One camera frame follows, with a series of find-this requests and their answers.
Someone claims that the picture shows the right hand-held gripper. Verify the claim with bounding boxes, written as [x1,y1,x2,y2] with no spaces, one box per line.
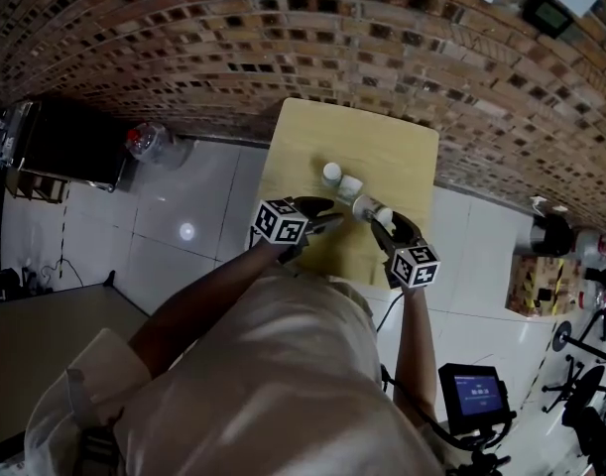
[371,212,441,290]

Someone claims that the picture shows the clear water jug red label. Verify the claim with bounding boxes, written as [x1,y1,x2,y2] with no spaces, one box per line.
[569,228,606,270]

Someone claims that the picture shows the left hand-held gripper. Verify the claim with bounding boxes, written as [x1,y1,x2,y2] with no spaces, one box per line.
[249,195,344,266]

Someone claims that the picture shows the thick black monitor cable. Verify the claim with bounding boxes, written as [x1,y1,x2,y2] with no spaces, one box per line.
[379,362,462,445]

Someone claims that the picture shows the person's beige clothing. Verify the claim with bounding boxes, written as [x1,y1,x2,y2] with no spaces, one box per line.
[23,265,442,476]

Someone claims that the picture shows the cardboard box with striped tape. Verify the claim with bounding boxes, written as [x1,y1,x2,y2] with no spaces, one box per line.
[504,254,584,320]

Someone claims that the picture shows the person's right forearm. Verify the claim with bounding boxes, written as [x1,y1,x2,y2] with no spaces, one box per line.
[394,285,440,423]

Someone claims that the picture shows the black shoulder strap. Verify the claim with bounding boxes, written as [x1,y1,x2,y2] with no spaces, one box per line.
[76,423,120,476]

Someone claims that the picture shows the black stand with round base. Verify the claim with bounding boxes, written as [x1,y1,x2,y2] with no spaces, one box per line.
[549,307,606,361]

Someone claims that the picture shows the black floor cables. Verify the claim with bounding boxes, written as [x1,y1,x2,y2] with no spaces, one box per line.
[22,258,85,292]

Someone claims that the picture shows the black floor equipment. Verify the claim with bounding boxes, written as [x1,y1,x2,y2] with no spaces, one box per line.
[0,265,24,301]

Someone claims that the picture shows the grey table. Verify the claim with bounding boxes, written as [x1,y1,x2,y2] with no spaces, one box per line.
[0,283,153,465]

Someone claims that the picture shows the clear plastic bottle red cap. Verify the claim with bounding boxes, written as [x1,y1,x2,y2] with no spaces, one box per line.
[126,121,192,172]

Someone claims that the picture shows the wooden shelf frame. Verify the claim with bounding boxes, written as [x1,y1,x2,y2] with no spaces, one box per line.
[4,166,68,202]

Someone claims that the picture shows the black wall device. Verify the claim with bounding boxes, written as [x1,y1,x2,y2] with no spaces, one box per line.
[522,0,574,39]

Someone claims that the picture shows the person's left forearm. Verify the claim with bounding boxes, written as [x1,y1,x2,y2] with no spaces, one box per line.
[127,243,289,381]

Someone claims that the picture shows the clear water jug red cap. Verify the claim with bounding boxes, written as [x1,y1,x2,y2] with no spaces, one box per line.
[577,278,606,311]

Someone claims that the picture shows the small black monitor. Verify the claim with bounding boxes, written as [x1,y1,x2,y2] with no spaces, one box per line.
[438,362,512,435]

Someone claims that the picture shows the black office chair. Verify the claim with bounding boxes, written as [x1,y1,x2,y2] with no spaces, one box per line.
[540,354,606,425]

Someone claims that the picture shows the dark low cabinet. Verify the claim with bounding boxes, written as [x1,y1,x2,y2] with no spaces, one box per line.
[0,99,130,192]

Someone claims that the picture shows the black and silver bucket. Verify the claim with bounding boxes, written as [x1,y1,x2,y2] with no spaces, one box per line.
[513,210,576,258]

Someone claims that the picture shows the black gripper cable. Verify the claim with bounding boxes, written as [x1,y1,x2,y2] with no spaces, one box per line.
[374,293,406,334]

